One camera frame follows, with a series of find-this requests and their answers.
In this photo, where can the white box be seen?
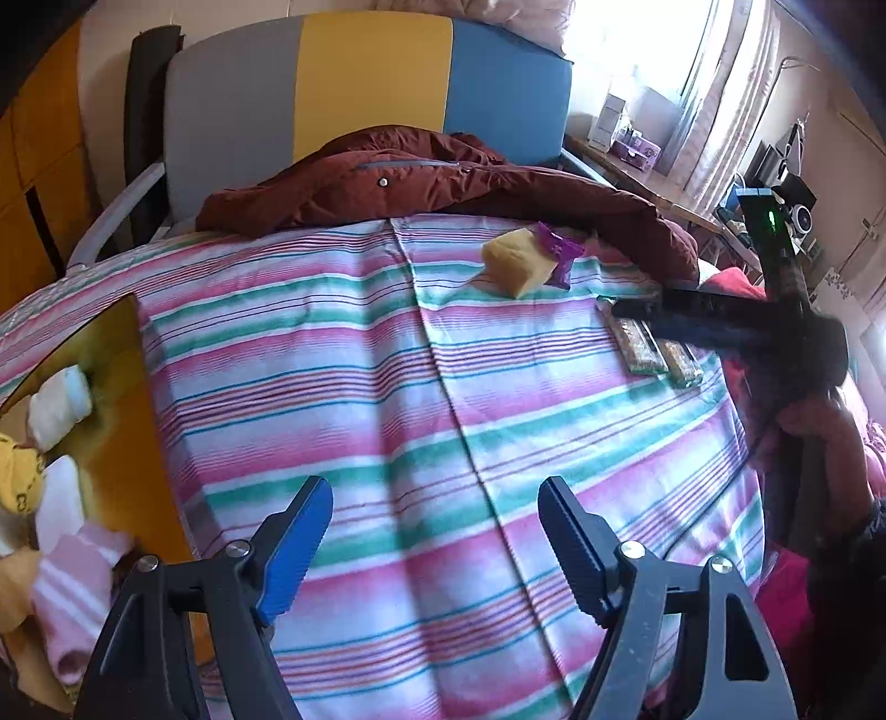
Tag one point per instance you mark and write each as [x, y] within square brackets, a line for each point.
[608, 121]

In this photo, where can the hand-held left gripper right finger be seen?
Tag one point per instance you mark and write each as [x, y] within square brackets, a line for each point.
[571, 547]

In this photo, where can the wooden side desk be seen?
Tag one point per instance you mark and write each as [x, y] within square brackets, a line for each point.
[657, 190]

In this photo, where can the person's right hand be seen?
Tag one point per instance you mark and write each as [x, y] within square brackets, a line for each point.
[848, 457]

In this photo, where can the light curtain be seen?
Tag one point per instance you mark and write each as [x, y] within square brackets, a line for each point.
[727, 97]

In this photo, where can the red cloth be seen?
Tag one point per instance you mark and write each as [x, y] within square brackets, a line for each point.
[734, 282]

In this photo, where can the magenta cloth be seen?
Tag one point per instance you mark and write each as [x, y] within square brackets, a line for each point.
[785, 609]

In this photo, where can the black speaker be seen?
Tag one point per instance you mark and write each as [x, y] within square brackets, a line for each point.
[794, 201]

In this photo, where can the pink striped sock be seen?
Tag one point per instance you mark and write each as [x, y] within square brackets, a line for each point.
[69, 602]

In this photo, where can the white curved rail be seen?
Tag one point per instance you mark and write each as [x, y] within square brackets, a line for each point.
[114, 214]

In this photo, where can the maroon padded jacket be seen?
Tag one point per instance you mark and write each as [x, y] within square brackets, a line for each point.
[415, 173]

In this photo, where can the person's right forearm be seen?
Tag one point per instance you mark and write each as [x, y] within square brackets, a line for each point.
[851, 595]

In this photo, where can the yellow wooden desktop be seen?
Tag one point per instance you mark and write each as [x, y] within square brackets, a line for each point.
[131, 429]

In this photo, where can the purple box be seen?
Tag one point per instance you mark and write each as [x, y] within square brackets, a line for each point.
[638, 151]

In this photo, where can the white sock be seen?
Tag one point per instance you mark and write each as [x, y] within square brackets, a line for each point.
[62, 407]
[59, 498]

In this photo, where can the pink green striped blanket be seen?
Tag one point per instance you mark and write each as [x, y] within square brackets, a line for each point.
[311, 388]

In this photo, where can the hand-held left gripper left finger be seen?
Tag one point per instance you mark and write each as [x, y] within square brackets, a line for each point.
[297, 554]

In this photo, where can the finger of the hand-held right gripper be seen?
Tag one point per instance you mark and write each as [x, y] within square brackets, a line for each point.
[654, 313]

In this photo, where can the purple snack packet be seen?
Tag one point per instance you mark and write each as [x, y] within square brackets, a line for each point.
[562, 253]

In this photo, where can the yellow patterned sock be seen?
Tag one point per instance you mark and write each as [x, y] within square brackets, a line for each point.
[17, 478]

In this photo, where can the grey yellow blue headboard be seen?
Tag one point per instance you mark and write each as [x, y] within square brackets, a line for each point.
[374, 76]

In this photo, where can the black chair back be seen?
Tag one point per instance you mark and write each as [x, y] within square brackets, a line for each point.
[149, 118]

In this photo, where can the yellow wooden wardrobe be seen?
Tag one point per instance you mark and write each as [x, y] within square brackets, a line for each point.
[41, 159]

